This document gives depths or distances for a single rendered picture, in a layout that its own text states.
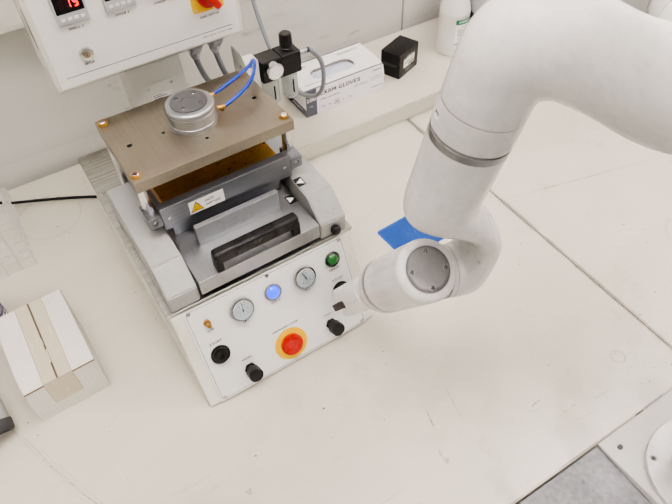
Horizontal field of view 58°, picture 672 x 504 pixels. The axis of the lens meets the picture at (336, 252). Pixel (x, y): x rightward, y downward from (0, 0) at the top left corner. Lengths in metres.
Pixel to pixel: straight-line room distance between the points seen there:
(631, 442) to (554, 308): 0.28
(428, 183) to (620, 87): 0.23
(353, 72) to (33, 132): 0.76
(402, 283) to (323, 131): 0.78
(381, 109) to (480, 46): 1.00
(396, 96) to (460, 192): 0.96
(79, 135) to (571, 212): 1.15
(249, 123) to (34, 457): 0.65
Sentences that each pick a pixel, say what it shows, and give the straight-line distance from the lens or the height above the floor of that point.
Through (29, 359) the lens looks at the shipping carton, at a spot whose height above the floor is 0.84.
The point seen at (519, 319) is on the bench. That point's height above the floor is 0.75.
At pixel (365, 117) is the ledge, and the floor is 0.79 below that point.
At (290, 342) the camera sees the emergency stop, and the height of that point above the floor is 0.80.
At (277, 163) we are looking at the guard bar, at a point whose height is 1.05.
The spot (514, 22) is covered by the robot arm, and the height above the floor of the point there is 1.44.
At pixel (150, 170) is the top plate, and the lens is 0.95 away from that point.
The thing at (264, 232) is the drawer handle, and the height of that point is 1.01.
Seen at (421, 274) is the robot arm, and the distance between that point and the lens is 0.77.
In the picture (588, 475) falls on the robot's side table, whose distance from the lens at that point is 1.08.
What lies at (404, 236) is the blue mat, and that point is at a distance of 1.29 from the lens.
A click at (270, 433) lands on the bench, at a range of 1.05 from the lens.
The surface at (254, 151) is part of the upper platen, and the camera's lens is 1.04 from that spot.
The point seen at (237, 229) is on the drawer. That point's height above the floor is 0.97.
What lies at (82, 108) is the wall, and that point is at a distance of 1.56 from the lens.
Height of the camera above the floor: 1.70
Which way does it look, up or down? 49 degrees down
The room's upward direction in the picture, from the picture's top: 2 degrees counter-clockwise
